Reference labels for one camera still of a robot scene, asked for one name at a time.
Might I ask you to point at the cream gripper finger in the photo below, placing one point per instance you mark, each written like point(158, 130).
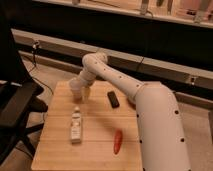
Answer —
point(86, 93)

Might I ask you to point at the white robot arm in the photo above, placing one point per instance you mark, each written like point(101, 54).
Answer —
point(161, 134)

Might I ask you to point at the black rectangular block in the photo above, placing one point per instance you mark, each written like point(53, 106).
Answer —
point(113, 99)

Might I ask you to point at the white glue bottle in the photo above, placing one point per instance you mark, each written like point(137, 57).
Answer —
point(76, 126)

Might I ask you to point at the red chili pepper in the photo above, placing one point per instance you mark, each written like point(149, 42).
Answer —
point(117, 141)

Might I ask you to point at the black office chair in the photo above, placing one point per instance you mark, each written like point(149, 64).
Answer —
point(18, 97)

